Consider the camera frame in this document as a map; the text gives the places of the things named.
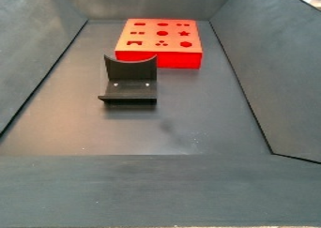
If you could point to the red foam shape board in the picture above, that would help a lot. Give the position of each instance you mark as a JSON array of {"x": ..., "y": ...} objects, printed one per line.
[{"x": 170, "y": 39}]

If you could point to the black curved fixture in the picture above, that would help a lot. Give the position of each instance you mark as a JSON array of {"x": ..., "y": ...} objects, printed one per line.
[{"x": 131, "y": 81}]

